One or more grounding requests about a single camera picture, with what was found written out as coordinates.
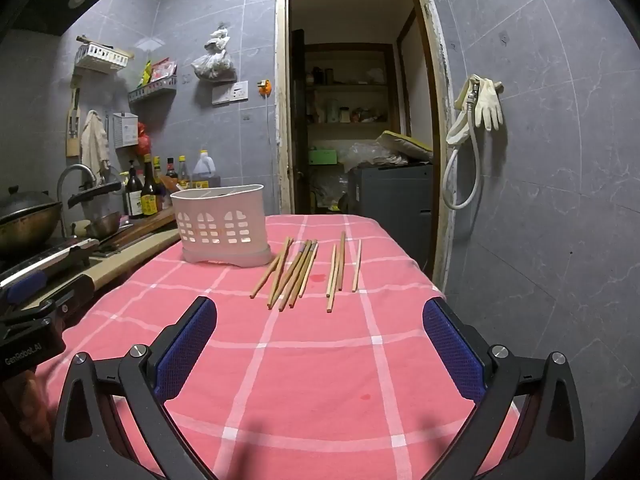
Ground white hanging towel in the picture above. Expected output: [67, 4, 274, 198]
[81, 110, 110, 174]

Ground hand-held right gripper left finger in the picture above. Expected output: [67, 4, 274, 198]
[52, 296, 218, 480]

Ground group of wooden chopsticks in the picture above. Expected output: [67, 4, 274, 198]
[250, 231, 362, 314]

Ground large cooking oil jug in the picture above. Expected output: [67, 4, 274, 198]
[191, 150, 223, 192]

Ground steel faucet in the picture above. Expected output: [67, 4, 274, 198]
[56, 164, 97, 226]

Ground white perforated wall holder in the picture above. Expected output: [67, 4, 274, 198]
[113, 112, 139, 149]

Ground wooden door frame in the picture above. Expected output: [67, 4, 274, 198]
[274, 0, 454, 294]

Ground black wok lid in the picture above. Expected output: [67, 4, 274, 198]
[0, 186, 59, 219]

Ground wooden shelf unit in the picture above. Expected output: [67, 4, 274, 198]
[302, 44, 399, 137]

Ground grey cabinet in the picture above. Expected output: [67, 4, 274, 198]
[347, 162, 435, 272]

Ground black pan handle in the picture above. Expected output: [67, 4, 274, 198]
[67, 181, 123, 207]

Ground wooden cutting board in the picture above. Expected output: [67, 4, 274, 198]
[97, 207, 179, 253]

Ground pink checked tablecloth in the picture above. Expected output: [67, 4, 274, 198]
[35, 214, 523, 480]

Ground black wok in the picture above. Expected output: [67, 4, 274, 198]
[0, 202, 64, 256]

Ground grey wall shelf basket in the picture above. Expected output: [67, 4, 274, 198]
[128, 77, 178, 105]

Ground white hose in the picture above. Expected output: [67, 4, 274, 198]
[442, 77, 484, 211]

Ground white plastic utensil basket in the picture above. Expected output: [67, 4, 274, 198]
[171, 183, 272, 267]

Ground folded yellow-edged mat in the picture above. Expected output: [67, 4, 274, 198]
[376, 130, 434, 164]

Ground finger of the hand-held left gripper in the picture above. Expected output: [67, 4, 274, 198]
[0, 270, 49, 306]
[34, 275, 96, 321]

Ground hanging clear plastic bag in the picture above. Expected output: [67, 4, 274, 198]
[192, 25, 237, 81]

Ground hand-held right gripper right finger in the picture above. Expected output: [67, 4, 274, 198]
[422, 296, 587, 480]

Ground crumpled clear plastic sheet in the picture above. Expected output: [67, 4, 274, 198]
[345, 142, 409, 169]

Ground dark bottle yellow label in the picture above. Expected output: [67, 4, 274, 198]
[141, 154, 162, 217]

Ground wooden wall knife holder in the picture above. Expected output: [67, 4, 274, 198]
[66, 72, 84, 157]

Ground steel bowl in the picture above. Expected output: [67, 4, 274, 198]
[85, 211, 122, 240]

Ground white wall basket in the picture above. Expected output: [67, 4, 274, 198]
[75, 42, 130, 72]

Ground dark bottle white label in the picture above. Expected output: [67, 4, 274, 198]
[124, 160, 146, 220]

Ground induction cooker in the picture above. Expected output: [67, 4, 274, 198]
[0, 237, 101, 288]

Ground white rubber gloves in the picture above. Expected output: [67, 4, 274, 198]
[469, 74, 504, 132]

